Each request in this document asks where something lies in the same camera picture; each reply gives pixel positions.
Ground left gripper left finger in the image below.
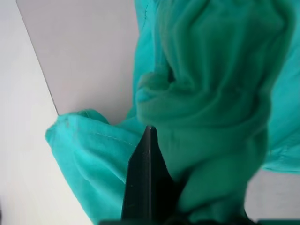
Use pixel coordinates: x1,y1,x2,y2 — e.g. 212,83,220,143
120,125,151,222

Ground green shorts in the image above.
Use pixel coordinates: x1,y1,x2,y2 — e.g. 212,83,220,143
45,0,300,225

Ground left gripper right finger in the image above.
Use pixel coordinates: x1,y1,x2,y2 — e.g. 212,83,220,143
150,126,187,222

